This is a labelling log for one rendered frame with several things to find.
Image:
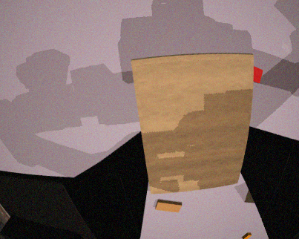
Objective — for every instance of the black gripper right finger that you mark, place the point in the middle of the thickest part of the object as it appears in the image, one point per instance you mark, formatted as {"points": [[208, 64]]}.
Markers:
{"points": [[271, 171]]}

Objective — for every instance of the red block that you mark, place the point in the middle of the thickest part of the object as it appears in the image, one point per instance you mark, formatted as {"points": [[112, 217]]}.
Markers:
{"points": [[257, 74]]}

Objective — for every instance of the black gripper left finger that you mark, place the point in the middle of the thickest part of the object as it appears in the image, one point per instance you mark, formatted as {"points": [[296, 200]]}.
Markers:
{"points": [[107, 201]]}

